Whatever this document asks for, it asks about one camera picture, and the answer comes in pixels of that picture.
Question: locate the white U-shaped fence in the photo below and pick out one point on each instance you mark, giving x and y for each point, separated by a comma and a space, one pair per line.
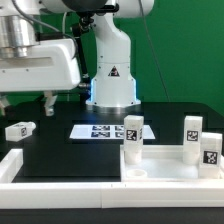
101, 194

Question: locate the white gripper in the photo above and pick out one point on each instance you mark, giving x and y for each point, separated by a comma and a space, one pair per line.
49, 66

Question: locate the white sheet with tags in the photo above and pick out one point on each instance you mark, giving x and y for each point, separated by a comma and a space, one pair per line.
97, 132

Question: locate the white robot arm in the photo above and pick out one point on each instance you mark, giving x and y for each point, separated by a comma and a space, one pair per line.
113, 87

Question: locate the white square table top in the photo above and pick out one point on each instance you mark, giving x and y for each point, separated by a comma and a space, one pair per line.
163, 163

